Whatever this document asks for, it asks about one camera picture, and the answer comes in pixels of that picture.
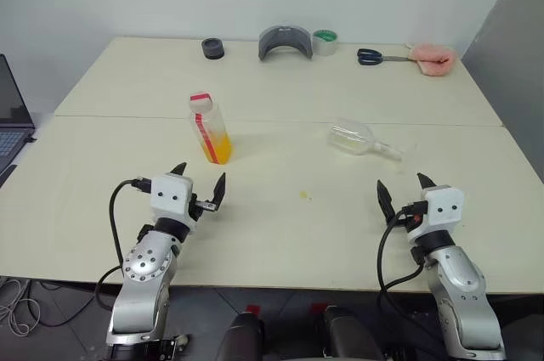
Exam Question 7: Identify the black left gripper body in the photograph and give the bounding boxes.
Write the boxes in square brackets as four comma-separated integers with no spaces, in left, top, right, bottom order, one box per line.
[189,192,215,223]

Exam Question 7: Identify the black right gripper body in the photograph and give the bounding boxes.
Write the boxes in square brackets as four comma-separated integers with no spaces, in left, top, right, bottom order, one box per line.
[388,206,410,233]

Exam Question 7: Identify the bottle with orange liquid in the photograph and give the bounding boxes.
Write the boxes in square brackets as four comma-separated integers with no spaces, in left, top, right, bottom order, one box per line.
[188,101,234,165]

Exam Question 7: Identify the white and red bottle cap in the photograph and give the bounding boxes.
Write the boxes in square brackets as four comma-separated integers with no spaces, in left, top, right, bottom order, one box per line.
[189,92,213,114]

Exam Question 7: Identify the clear plastic scoop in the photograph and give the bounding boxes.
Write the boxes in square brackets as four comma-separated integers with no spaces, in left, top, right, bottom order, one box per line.
[326,117,420,166]

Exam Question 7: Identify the pink fluffy cloth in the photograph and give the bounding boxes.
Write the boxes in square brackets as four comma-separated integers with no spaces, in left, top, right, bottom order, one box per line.
[408,42,458,77]

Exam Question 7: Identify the black round cap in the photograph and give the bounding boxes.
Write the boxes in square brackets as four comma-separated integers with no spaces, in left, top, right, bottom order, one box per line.
[201,37,225,60]

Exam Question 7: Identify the dark rounded shape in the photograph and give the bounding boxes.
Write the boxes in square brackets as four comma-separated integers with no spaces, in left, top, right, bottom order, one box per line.
[316,305,383,361]
[214,312,267,361]

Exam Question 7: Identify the grey curved visor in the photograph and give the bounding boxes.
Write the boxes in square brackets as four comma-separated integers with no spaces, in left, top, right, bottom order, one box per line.
[258,25,315,63]

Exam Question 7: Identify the tape roll with green core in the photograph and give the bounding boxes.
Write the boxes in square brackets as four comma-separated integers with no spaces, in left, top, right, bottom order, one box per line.
[312,29,340,57]

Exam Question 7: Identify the dark laptop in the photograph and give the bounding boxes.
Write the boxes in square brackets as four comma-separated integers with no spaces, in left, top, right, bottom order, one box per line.
[0,54,37,186]

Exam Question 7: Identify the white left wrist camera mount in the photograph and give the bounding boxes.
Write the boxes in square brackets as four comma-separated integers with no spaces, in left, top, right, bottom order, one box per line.
[150,172,205,234]

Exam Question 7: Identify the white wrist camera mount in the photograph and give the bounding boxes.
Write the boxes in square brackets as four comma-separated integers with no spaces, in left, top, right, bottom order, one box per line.
[150,172,205,234]
[406,185,465,243]

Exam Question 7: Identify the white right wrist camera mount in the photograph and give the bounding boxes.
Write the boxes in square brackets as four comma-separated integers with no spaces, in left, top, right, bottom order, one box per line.
[406,185,465,243]

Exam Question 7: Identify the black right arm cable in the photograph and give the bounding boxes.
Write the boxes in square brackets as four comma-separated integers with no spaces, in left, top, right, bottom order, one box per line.
[374,200,428,328]

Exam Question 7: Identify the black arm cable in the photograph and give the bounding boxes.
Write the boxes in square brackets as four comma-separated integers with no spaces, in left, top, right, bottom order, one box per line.
[374,200,428,328]
[93,176,153,312]

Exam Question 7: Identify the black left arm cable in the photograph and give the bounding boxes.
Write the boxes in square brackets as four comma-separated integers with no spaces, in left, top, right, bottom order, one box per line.
[93,176,153,312]

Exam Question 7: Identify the dark blue handled scissors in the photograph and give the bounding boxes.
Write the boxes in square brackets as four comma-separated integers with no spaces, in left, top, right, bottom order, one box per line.
[356,48,420,66]

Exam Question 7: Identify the black floor cable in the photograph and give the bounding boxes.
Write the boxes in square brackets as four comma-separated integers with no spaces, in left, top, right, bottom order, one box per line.
[29,279,95,329]

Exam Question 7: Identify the white floor cable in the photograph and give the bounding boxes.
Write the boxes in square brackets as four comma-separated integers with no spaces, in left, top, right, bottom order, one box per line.
[0,278,42,336]

